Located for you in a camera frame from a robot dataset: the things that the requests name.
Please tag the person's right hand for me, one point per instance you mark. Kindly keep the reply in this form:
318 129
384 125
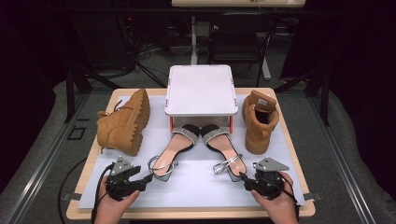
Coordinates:
283 208

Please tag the black folding chair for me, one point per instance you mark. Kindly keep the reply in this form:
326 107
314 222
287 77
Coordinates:
235 43

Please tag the black metal stand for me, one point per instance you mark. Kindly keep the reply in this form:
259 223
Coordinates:
325 96
70 93

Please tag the white two-tier shoe rack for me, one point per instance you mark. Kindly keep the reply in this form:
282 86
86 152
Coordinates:
200 88

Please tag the white background desk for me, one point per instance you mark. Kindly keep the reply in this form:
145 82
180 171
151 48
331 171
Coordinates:
218 3

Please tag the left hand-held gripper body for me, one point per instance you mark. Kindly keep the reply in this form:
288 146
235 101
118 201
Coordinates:
120 186

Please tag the white table mat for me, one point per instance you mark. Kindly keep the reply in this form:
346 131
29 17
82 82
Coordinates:
193 189

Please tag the grey metal table clip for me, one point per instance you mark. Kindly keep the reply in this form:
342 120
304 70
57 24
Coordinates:
313 196
72 196

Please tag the tan suede boot with label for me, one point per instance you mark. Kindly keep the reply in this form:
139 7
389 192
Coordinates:
260 137

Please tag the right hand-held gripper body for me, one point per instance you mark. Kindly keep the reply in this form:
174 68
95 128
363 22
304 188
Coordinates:
269 183

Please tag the person's left hand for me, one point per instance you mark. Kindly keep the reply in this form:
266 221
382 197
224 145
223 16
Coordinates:
110 210

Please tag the grey metal floor rail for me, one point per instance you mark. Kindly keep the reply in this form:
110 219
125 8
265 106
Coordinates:
339 161
46 161

